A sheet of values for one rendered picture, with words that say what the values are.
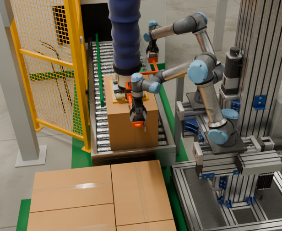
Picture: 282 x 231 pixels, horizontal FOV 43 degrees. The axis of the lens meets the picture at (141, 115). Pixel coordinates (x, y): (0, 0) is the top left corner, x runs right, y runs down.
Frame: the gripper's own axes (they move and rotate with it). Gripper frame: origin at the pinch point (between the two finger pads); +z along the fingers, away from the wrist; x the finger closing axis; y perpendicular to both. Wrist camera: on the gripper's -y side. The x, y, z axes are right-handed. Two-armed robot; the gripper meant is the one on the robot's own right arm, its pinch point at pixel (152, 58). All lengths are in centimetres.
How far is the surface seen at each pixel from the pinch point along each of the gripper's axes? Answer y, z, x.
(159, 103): 2.2, 48.4, 6.3
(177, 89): 13.3, 27.3, 21.4
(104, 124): 19, 54, -48
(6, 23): 0, -42, -118
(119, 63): 38, -18, -33
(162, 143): 56, 53, -1
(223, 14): -210, 49, 145
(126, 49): 40, -30, -27
